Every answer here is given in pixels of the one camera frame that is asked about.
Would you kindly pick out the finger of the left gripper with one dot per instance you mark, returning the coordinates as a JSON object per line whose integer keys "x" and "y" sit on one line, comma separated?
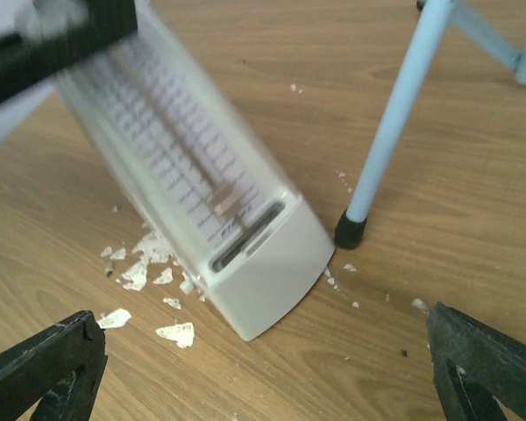
{"x": 51, "y": 36}

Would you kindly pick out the light blue music stand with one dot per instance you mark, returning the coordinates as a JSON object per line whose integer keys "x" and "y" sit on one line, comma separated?
{"x": 435, "y": 17}

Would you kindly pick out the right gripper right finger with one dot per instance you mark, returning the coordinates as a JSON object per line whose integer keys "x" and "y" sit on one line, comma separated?
{"x": 477, "y": 369}

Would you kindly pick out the white metronome body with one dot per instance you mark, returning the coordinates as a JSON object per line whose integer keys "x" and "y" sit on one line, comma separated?
{"x": 194, "y": 170}

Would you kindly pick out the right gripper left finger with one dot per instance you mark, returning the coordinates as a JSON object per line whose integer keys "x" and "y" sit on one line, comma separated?
{"x": 57, "y": 371}

